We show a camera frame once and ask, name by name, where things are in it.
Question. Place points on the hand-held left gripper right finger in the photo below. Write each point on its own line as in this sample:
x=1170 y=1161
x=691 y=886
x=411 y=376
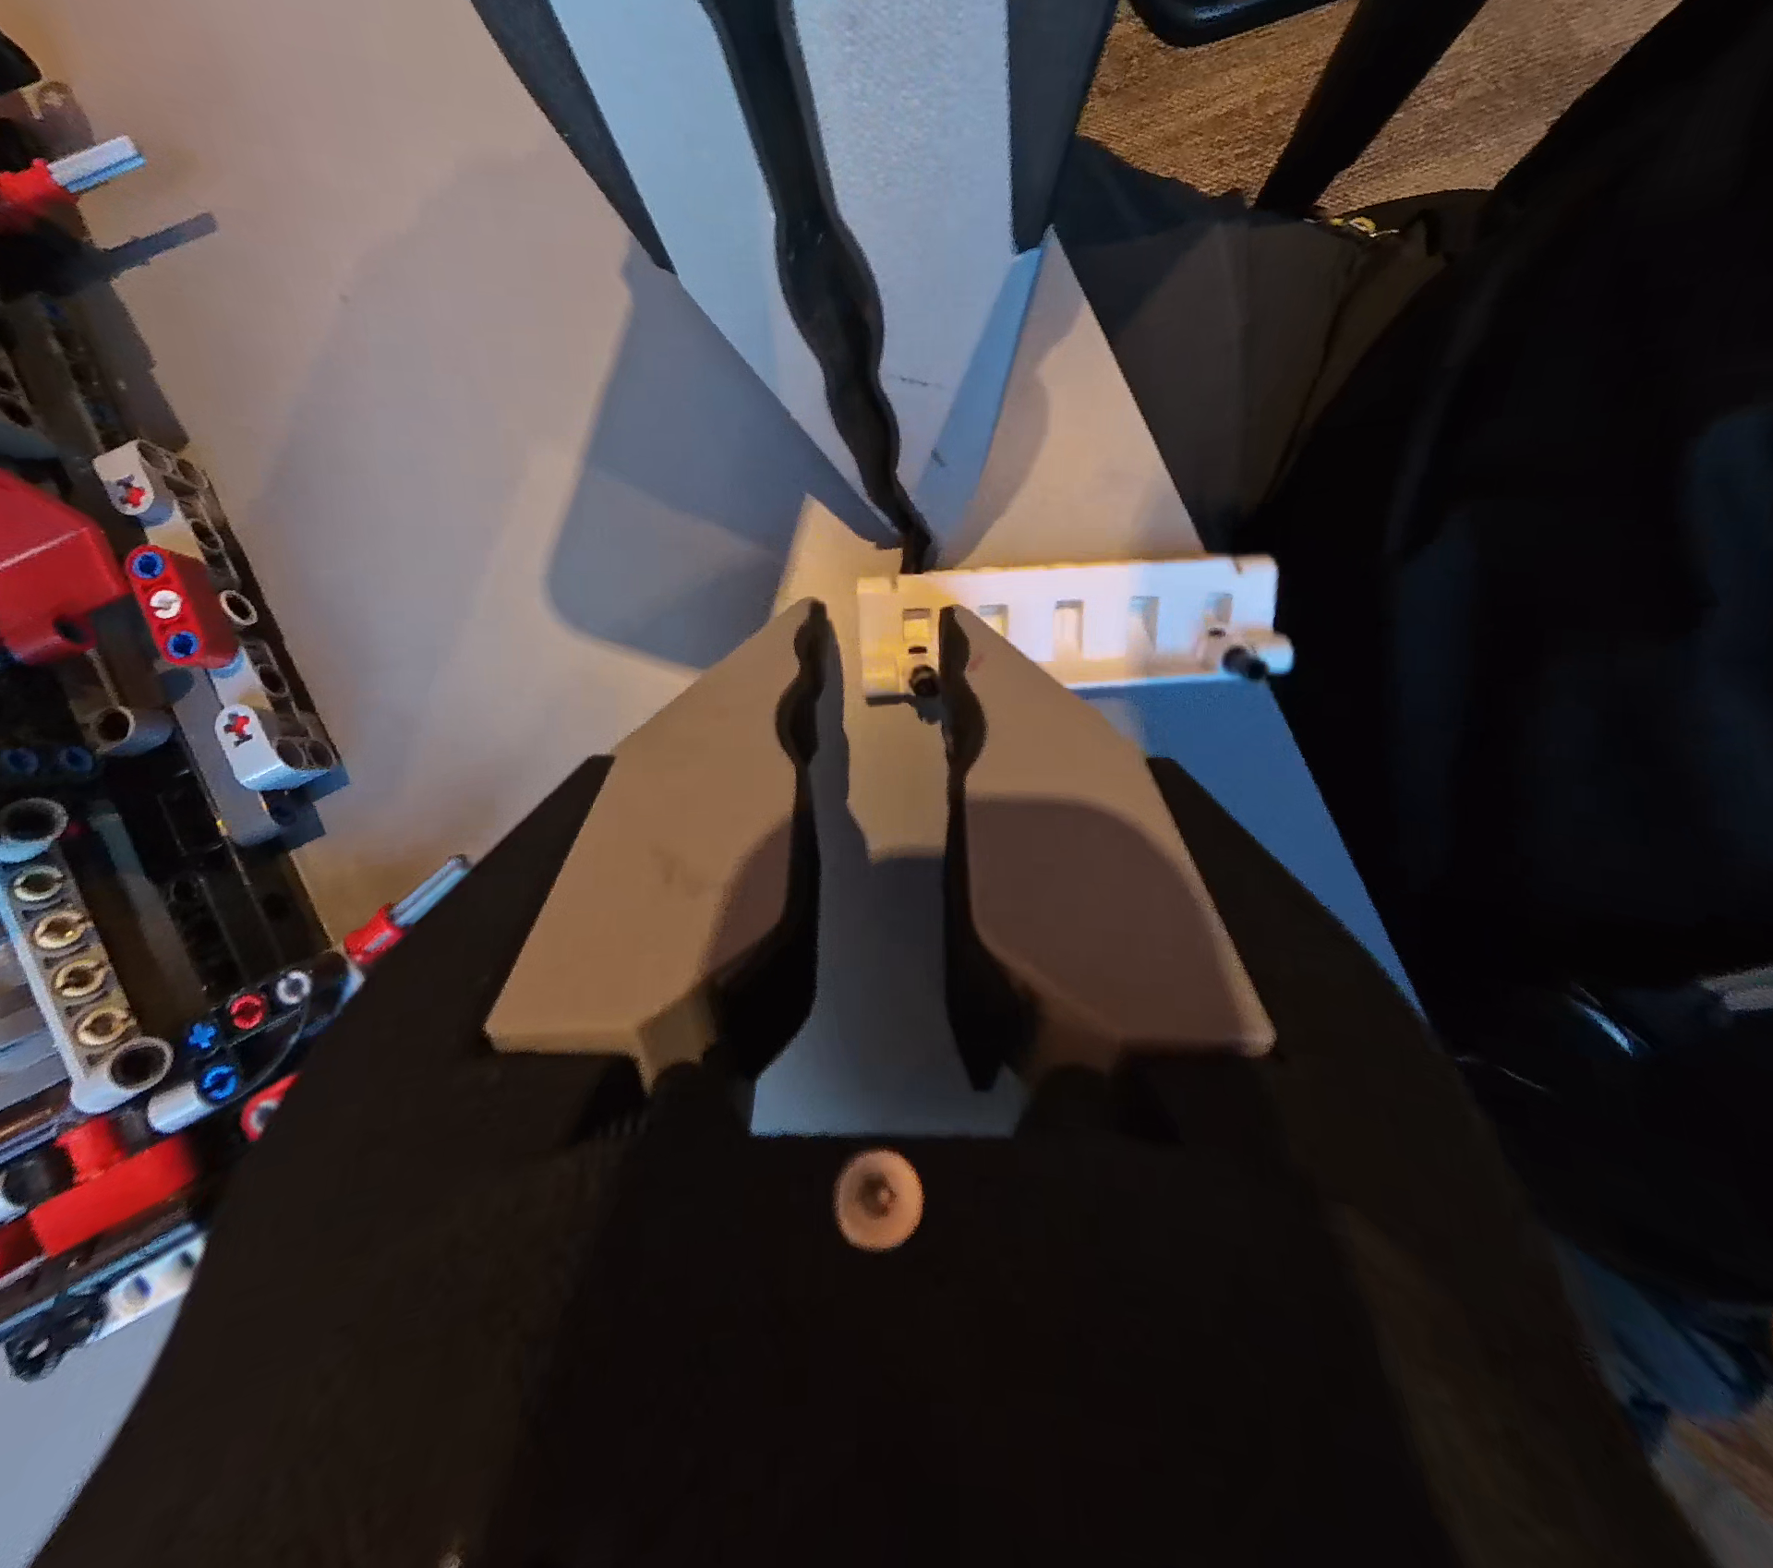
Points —
x=1094 y=903

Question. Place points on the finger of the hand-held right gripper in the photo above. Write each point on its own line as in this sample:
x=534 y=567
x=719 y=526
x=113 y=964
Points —
x=651 y=99
x=915 y=72

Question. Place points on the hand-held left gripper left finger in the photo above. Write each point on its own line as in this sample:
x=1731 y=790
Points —
x=651 y=888

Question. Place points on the white building brick panel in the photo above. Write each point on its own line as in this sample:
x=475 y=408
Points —
x=1109 y=626

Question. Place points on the black connector pin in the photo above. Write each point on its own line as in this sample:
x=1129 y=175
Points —
x=922 y=674
x=1247 y=663

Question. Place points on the person's dark clothing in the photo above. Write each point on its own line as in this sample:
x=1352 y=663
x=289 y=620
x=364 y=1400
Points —
x=1524 y=626

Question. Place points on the building brick toy car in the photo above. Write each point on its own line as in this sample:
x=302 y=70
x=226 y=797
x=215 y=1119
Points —
x=139 y=792

